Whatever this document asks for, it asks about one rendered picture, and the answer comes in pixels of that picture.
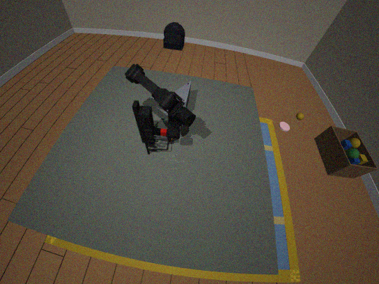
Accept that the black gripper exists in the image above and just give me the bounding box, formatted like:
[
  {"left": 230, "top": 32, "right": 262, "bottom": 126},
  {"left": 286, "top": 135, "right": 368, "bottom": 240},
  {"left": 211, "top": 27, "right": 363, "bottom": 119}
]
[{"left": 167, "top": 114, "right": 180, "bottom": 139}]

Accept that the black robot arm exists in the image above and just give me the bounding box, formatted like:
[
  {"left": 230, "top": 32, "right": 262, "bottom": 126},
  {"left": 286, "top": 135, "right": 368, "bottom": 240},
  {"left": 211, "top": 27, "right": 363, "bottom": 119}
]
[{"left": 125, "top": 64, "right": 196, "bottom": 127}]

